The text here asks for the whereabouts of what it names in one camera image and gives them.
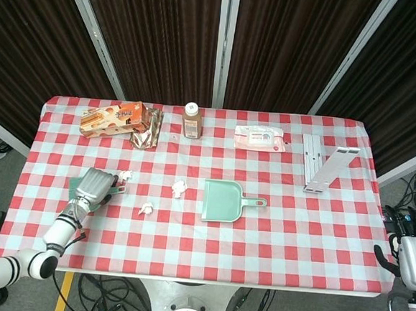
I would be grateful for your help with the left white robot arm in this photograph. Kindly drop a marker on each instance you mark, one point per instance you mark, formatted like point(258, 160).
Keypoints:
point(58, 230)

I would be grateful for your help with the yellow floor tape strip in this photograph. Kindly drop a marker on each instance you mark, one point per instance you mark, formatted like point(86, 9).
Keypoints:
point(63, 293)

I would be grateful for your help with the pink wet wipes pack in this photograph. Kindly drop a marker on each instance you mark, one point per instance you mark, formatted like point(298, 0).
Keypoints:
point(260, 138)

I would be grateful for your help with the grey metal partition post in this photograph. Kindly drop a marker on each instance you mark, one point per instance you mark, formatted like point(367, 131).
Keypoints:
point(95, 35)
point(356, 55)
point(225, 45)

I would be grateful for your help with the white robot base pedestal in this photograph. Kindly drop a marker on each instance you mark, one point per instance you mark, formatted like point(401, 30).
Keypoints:
point(189, 301)

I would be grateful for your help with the silver folding laptop stand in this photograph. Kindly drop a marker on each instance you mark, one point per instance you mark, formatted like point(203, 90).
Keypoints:
point(331, 169)

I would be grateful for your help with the green plastic dustpan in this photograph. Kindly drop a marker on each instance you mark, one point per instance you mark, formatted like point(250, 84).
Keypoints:
point(222, 201)

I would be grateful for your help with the orange biscuit box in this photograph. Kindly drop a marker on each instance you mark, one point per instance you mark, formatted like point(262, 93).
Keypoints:
point(110, 120)

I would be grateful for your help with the white paper ball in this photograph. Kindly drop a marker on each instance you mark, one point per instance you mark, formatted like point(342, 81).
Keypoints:
point(146, 209)
point(179, 189)
point(126, 176)

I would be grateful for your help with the brown drink bottle white cap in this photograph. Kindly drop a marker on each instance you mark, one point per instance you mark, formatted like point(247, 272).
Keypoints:
point(192, 123)

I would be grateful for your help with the dark brown pleated curtain panel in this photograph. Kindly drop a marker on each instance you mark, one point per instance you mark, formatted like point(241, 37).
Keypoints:
point(408, 88)
point(22, 40)
point(160, 33)
point(292, 43)

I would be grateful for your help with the grey metal partition rail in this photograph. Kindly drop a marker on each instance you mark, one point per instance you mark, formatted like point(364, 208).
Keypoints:
point(4, 134)
point(408, 173)

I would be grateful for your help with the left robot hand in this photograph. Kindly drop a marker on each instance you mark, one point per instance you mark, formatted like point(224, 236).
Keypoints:
point(94, 186)

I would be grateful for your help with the green hand brush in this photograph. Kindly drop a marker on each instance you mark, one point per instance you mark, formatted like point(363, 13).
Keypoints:
point(75, 188)

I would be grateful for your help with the red white checkered tablecloth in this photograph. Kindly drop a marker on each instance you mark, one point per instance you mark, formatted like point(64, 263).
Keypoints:
point(200, 248)

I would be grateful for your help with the brown foil snack packet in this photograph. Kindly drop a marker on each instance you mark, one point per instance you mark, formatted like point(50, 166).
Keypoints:
point(148, 136)

